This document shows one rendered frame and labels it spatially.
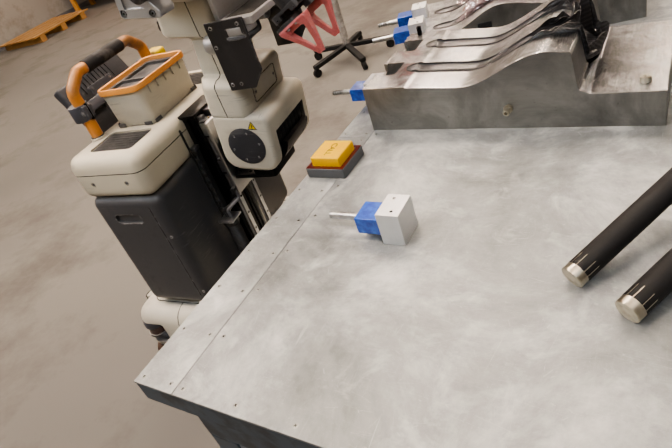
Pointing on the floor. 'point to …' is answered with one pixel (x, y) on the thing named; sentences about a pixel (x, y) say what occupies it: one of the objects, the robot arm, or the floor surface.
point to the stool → (333, 4)
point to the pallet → (44, 30)
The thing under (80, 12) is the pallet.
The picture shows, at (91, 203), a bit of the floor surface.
